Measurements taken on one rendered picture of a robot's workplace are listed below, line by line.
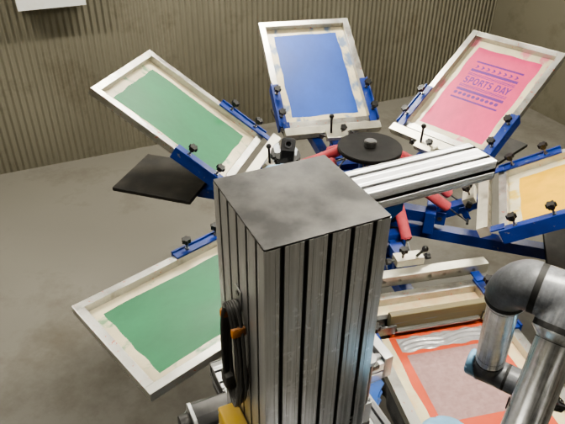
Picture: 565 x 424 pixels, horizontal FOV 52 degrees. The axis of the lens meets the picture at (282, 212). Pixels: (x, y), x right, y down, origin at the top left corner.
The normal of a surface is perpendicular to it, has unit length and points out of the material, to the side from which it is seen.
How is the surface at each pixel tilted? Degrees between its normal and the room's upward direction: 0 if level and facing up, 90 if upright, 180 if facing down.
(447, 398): 0
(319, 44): 32
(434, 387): 0
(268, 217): 0
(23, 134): 90
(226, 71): 90
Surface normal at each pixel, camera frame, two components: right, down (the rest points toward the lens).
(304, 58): 0.13, -0.41
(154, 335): 0.01, -0.83
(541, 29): -0.91, 0.23
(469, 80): -0.38, -0.51
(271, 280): 0.43, 0.51
